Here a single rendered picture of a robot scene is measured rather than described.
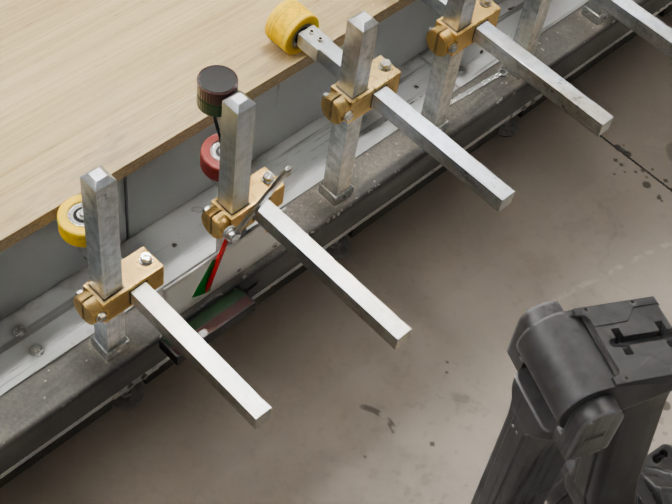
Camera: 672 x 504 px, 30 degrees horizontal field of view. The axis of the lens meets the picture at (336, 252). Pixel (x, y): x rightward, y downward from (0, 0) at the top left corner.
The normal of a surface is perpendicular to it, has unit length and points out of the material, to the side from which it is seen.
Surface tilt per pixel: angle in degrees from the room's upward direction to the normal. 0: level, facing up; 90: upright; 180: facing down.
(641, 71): 0
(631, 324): 12
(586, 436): 89
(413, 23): 90
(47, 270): 90
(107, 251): 90
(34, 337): 0
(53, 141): 0
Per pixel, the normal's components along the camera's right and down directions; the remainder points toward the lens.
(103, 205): 0.69, 0.62
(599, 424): 0.37, 0.77
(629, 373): 0.29, -0.63
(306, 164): 0.11, -0.59
